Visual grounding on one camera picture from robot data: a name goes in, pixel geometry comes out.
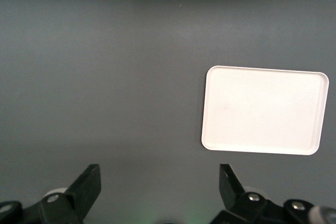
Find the white rectangular plastic tray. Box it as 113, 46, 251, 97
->
201, 65, 330, 156

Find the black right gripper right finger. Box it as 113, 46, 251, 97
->
219, 163, 269, 224

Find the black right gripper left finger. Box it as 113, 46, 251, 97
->
38, 164, 102, 224

